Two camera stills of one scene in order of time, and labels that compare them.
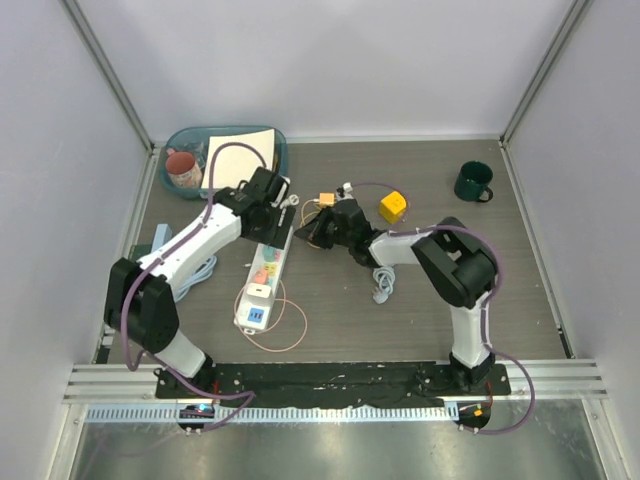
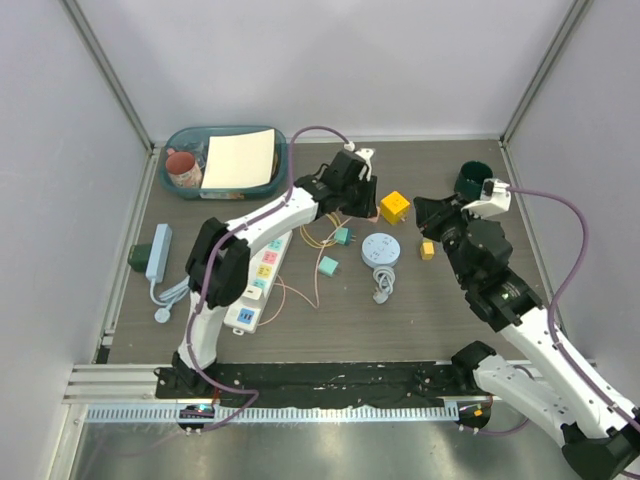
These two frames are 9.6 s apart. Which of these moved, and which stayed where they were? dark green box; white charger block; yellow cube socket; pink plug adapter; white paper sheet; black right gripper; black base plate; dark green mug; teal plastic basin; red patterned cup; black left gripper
Moved: pink plug adapter; black right gripper; white charger block; black left gripper
Stayed: white paper sheet; black base plate; dark green box; dark green mug; teal plastic basin; red patterned cup; yellow cube socket
